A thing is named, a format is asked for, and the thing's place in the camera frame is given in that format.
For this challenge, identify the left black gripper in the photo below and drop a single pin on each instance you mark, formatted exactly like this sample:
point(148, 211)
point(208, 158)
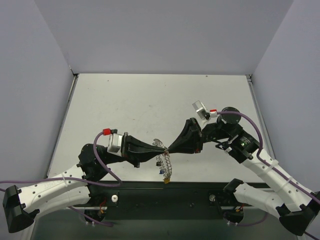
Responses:
point(125, 146)

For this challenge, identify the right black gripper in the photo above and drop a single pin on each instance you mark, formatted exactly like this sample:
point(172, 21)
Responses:
point(198, 136)

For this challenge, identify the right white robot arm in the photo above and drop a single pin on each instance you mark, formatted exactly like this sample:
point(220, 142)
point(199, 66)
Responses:
point(293, 204)

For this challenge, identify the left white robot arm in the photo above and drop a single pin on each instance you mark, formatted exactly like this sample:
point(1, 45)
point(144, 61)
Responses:
point(74, 186)

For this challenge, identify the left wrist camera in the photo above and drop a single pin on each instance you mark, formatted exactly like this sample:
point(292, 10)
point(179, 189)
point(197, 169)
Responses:
point(115, 140)

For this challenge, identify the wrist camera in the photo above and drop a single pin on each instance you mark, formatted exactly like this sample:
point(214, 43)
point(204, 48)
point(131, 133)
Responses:
point(202, 114)
point(115, 140)

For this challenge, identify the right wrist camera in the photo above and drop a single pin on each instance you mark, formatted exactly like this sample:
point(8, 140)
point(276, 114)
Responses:
point(202, 114)

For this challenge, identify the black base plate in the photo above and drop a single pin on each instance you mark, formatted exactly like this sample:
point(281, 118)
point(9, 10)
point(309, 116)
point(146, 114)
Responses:
point(151, 200)

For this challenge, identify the aluminium frame rail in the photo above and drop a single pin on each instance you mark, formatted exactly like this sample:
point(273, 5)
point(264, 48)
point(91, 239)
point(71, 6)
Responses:
point(267, 145)

